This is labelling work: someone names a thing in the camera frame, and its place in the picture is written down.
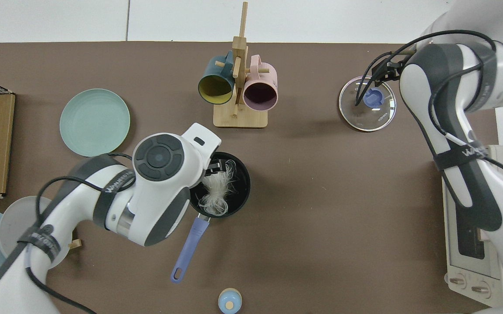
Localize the white vermicelli bundle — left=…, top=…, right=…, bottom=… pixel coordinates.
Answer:
left=198, top=159, right=238, bottom=216

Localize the glass lid blue knob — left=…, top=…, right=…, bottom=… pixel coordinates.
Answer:
left=338, top=75, right=397, bottom=132

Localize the teal round plate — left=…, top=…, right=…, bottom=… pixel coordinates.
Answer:
left=60, top=89, right=131, bottom=157

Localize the grey plate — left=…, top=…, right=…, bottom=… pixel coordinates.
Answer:
left=0, top=196, right=72, bottom=267

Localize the wooden cup stand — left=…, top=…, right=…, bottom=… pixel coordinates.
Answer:
left=213, top=1, right=269, bottom=129

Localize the dark teal cup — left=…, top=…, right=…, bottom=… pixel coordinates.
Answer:
left=198, top=50, right=236, bottom=105

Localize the pink cup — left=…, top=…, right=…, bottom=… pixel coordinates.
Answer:
left=243, top=55, right=278, bottom=111

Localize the brown table cloth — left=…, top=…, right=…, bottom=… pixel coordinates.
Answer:
left=0, top=42, right=500, bottom=314

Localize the small blue round thing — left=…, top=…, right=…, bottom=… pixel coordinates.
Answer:
left=218, top=288, right=242, bottom=314

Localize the pale toaster oven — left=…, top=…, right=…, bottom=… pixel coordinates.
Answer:
left=441, top=144, right=503, bottom=308

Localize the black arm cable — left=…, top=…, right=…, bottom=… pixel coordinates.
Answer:
left=355, top=30, right=503, bottom=184
left=25, top=153, right=134, bottom=314

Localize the black pot blue handle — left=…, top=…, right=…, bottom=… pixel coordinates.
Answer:
left=171, top=151, right=251, bottom=285

